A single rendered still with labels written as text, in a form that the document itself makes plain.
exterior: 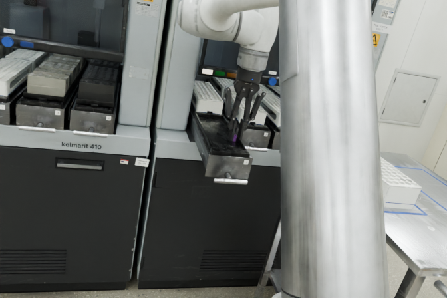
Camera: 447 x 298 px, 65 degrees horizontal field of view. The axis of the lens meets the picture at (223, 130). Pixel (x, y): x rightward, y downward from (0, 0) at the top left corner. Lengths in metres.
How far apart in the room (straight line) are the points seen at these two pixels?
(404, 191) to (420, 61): 2.28
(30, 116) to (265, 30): 0.76
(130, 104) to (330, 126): 1.00
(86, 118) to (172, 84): 0.31
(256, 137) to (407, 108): 2.12
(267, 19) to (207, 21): 0.18
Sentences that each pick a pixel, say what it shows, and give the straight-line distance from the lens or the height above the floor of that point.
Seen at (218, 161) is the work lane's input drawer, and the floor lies 0.79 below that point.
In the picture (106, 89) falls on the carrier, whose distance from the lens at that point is 1.25.
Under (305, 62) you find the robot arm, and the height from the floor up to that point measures 1.17.
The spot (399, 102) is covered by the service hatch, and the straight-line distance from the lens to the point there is 3.18.
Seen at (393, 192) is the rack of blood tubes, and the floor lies 0.86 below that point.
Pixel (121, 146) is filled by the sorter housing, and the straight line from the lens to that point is 1.23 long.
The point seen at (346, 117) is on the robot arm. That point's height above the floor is 1.14.
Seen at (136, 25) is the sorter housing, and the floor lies 1.09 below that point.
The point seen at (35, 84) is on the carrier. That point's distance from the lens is 1.28.
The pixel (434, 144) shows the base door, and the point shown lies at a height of 0.44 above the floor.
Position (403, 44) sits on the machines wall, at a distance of 3.05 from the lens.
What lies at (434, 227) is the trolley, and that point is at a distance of 0.99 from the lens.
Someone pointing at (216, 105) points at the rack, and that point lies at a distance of 1.32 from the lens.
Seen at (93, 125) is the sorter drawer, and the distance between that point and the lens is 1.21.
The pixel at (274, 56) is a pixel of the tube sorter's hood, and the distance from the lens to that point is 1.31.
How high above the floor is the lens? 1.21
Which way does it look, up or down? 20 degrees down
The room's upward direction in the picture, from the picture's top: 12 degrees clockwise
